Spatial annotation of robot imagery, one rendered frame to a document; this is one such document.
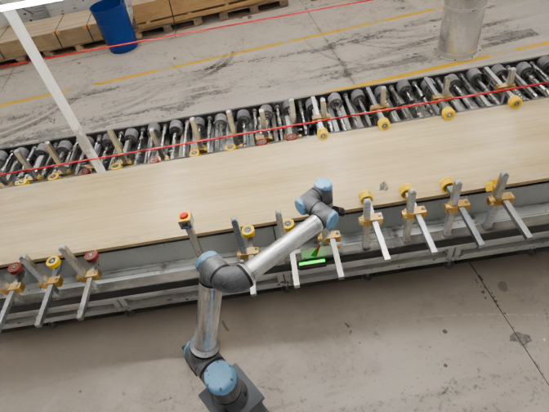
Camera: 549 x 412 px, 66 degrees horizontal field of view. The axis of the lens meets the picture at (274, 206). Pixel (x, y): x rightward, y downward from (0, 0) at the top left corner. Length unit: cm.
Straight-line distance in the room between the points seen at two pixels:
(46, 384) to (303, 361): 187
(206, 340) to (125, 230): 108
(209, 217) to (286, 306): 99
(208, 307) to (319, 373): 127
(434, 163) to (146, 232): 193
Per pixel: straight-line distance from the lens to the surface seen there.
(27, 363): 390
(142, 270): 304
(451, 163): 302
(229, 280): 181
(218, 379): 220
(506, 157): 314
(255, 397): 242
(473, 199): 301
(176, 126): 379
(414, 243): 277
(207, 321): 208
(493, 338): 332
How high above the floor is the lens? 284
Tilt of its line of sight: 45 degrees down
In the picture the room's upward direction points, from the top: 11 degrees counter-clockwise
